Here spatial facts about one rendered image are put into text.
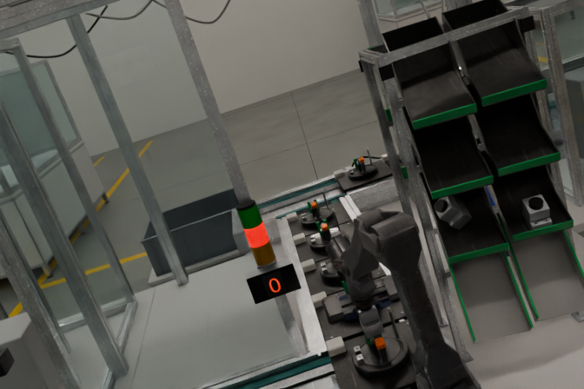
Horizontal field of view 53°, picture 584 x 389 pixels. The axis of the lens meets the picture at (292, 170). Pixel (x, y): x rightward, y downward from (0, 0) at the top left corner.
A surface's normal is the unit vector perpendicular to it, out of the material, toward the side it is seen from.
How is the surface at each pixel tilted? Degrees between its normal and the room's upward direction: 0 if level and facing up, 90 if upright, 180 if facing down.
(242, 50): 90
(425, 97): 25
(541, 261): 45
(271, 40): 90
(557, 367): 0
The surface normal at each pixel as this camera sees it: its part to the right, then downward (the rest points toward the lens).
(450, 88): -0.30, -0.69
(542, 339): -0.31, -0.91
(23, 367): 0.11, 0.26
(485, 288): -0.26, -0.42
